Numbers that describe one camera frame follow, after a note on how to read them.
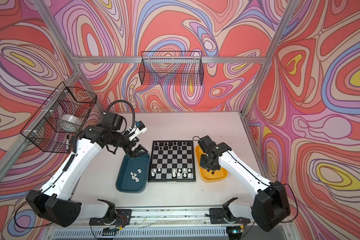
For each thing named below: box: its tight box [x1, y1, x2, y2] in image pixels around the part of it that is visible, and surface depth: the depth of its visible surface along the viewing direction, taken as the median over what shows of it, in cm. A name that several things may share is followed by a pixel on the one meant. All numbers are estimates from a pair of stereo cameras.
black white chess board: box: [147, 140, 196, 182], surface depth 93 cm
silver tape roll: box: [59, 114, 82, 126], surface depth 75 cm
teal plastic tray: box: [115, 152, 151, 194], surface depth 88 cm
